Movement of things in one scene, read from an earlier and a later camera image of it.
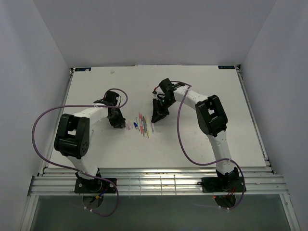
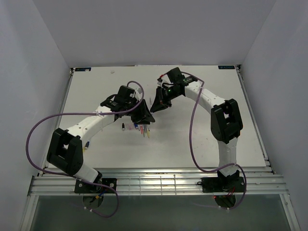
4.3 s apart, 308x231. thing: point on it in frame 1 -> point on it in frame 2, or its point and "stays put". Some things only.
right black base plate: (221, 185) stays put
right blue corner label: (226, 67) stays put
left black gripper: (121, 121) -> (144, 115)
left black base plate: (95, 186) stays put
